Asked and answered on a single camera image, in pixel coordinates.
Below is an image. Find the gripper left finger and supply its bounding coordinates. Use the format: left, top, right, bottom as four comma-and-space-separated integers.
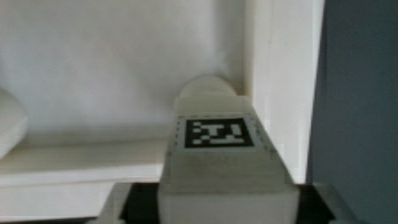
100, 183, 161, 224

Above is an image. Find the white leg with marker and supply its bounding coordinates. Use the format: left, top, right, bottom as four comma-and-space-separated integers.
159, 76, 299, 224

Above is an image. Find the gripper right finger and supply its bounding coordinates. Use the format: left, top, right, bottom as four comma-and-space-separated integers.
296, 183, 360, 224

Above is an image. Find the white square tabletop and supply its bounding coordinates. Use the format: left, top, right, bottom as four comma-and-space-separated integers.
0, 0, 326, 222

